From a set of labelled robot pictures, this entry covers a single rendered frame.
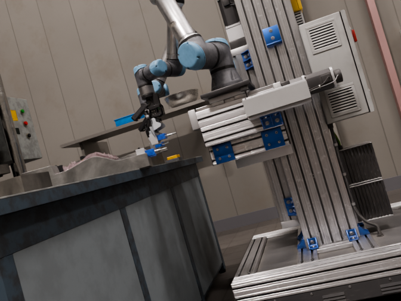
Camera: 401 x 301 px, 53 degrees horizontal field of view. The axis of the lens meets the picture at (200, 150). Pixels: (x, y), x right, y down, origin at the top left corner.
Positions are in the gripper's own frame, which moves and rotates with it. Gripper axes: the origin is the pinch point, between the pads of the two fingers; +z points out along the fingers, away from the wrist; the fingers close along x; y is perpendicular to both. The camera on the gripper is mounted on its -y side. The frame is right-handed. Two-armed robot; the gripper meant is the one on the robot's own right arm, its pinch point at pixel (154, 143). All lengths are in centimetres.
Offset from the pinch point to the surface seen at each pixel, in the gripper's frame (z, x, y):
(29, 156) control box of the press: -14, -41, -65
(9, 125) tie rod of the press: -30, -63, -45
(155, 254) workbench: 51, -70, 39
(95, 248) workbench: 36, -112, 54
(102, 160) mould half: 8, -80, 35
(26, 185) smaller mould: 11, -120, 41
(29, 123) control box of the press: -35, -33, -68
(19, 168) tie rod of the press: -5, -64, -45
